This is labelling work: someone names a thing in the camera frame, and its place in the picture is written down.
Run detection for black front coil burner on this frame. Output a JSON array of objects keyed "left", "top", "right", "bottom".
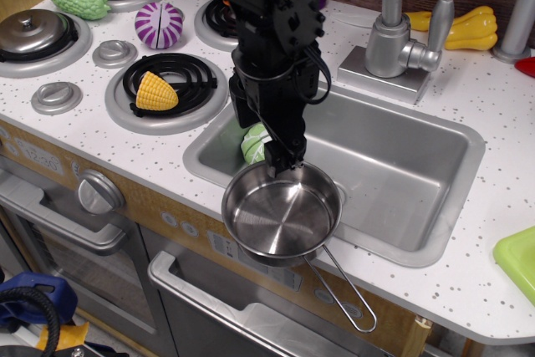
[{"left": 122, "top": 53, "right": 218, "bottom": 118}]

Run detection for silver oven dial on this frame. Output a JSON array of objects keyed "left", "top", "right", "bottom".
[{"left": 76, "top": 169, "right": 125, "bottom": 215}]

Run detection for blue clamp tool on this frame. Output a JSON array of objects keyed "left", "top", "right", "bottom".
[{"left": 1, "top": 272, "right": 78, "bottom": 328}]

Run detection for yellow toy corn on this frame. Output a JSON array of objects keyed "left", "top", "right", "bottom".
[{"left": 135, "top": 72, "right": 179, "bottom": 111}]

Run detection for yellow cloth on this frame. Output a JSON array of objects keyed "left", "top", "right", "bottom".
[{"left": 35, "top": 322, "right": 89, "bottom": 351}]

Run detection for yellow toy pepper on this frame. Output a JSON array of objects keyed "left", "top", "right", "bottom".
[{"left": 404, "top": 6, "right": 499, "bottom": 52}]

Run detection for silver dishwasher door handle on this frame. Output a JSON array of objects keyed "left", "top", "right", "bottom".
[{"left": 148, "top": 251, "right": 380, "bottom": 356}]

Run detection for grey stove knob middle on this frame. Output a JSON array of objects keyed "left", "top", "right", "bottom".
[{"left": 92, "top": 39, "right": 138, "bottom": 69}]

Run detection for black rear coil burner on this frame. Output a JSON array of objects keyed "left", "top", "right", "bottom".
[{"left": 204, "top": 0, "right": 237, "bottom": 39}]

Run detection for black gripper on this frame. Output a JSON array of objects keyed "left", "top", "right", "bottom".
[{"left": 229, "top": 58, "right": 318, "bottom": 177}]

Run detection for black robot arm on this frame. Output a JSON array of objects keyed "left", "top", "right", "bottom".
[{"left": 227, "top": 0, "right": 331, "bottom": 177}]

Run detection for grey stove knob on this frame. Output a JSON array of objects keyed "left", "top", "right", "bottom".
[
  {"left": 92, "top": 39, "right": 138, "bottom": 69},
  {"left": 31, "top": 82, "right": 83, "bottom": 115}
]

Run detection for silver oven door handle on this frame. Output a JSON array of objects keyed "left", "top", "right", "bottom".
[{"left": 1, "top": 170, "right": 128, "bottom": 256}]

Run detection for black coil burner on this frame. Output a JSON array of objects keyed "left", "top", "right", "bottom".
[
  {"left": 122, "top": 53, "right": 218, "bottom": 118},
  {"left": 204, "top": 0, "right": 237, "bottom": 39}
]

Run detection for green toy bitter gourd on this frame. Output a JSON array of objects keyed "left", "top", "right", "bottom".
[{"left": 51, "top": 0, "right": 111, "bottom": 21}]

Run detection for red toy item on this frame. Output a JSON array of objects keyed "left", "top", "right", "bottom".
[{"left": 514, "top": 56, "right": 535, "bottom": 78}]

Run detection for silver toy faucet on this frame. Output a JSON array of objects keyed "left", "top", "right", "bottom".
[{"left": 338, "top": 0, "right": 455, "bottom": 104}]

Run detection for green toy cabbage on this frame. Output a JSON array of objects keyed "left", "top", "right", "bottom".
[{"left": 240, "top": 123, "right": 271, "bottom": 165}]

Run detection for grey stove knob left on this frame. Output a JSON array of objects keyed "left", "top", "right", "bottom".
[{"left": 31, "top": 82, "right": 83, "bottom": 115}]

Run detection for grey post right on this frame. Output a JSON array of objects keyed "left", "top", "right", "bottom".
[{"left": 492, "top": 0, "right": 534, "bottom": 64}]

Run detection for lime green plastic plate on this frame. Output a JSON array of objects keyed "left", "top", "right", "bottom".
[{"left": 493, "top": 227, "right": 534, "bottom": 304}]

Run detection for silver toy sink basin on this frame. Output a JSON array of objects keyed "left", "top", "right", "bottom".
[{"left": 184, "top": 89, "right": 485, "bottom": 268}]

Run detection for steel pan with wire handle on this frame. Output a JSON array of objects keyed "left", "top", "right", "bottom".
[{"left": 221, "top": 162, "right": 378, "bottom": 334}]

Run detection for purple striped toy onion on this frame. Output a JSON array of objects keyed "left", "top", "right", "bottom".
[{"left": 135, "top": 3, "right": 184, "bottom": 49}]

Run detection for steel pot lid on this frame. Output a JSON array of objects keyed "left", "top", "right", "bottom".
[{"left": 1, "top": 9, "right": 79, "bottom": 63}]

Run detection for black cable hose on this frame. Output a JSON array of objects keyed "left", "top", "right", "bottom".
[{"left": 0, "top": 286, "right": 62, "bottom": 357}]

